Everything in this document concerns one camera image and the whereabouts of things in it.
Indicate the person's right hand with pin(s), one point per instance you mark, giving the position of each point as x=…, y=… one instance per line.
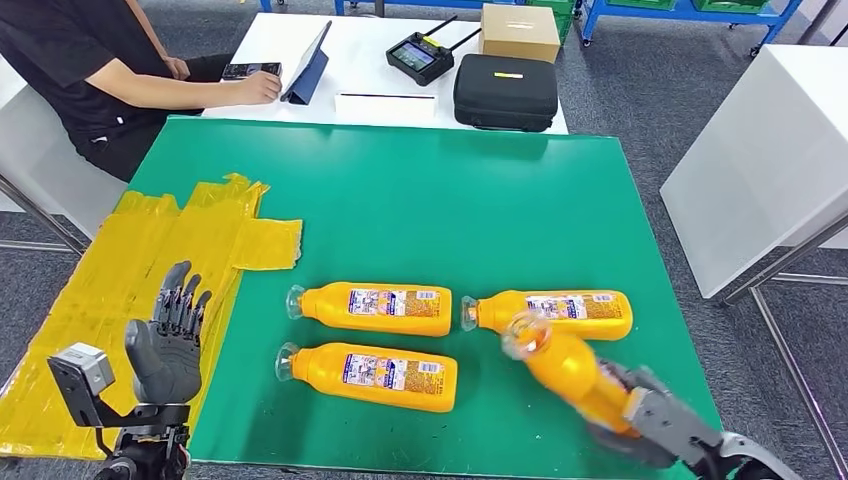
x=258, y=87

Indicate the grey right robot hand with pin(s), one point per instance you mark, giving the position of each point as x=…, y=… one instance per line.
x=669, y=424

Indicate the person's left hand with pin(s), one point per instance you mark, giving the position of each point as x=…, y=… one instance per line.
x=177, y=67

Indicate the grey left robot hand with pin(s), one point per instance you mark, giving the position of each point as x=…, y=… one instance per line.
x=166, y=364

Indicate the orange bottle clear cap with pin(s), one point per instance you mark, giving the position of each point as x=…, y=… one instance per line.
x=324, y=308
x=570, y=374
x=318, y=371
x=596, y=328

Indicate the person's right forearm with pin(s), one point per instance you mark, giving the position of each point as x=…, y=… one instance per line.
x=166, y=93

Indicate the person's left forearm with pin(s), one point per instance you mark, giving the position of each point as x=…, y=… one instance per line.
x=149, y=30

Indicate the black smartphone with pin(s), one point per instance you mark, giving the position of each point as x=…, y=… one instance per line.
x=248, y=69

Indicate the tablet in blue cover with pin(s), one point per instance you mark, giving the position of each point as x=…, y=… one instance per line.
x=308, y=73

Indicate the yellow tape sheet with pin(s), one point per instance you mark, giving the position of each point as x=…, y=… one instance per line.
x=99, y=298

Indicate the white table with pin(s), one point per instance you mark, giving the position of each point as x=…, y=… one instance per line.
x=358, y=46
x=40, y=166
x=762, y=166

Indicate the person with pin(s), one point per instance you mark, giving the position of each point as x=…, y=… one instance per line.
x=53, y=60

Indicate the long white box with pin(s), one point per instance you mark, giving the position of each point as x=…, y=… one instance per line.
x=384, y=109

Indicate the black remote controller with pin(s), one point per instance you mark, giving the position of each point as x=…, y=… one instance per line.
x=420, y=58

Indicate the green table mat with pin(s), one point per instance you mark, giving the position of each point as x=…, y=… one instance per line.
x=430, y=212

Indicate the black carrying case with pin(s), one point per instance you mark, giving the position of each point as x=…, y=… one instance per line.
x=507, y=93

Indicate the brown cardboard box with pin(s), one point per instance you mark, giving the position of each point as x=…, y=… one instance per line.
x=520, y=33

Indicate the green storage bin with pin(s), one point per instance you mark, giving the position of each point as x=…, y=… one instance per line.
x=732, y=5
x=563, y=20
x=632, y=3

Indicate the blue metal rack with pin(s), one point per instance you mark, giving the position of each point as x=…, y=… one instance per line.
x=662, y=12

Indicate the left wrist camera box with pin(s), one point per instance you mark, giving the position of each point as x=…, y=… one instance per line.
x=86, y=368

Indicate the grey metal table frame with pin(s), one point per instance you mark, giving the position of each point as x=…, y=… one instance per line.
x=41, y=212
x=788, y=258

